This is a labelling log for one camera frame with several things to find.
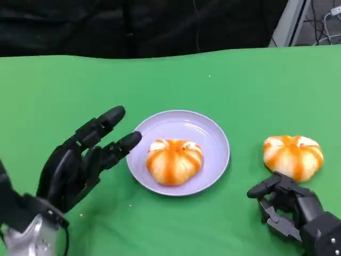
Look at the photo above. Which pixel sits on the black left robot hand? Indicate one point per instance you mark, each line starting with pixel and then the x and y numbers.
pixel 64 170

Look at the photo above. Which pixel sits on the green table cloth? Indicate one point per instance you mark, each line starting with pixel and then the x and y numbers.
pixel 80 88

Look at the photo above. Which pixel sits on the grey metal frame panel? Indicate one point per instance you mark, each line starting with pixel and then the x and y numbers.
pixel 289 24

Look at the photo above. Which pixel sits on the lilac plate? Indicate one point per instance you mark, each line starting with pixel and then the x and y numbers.
pixel 202 133

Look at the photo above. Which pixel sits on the black backdrop curtain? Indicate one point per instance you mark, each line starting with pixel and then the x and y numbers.
pixel 106 26

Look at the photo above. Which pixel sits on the orange white toy bread roll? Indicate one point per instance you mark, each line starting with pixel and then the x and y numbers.
pixel 291 158
pixel 174 162

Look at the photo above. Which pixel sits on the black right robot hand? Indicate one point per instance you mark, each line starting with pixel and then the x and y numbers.
pixel 295 200

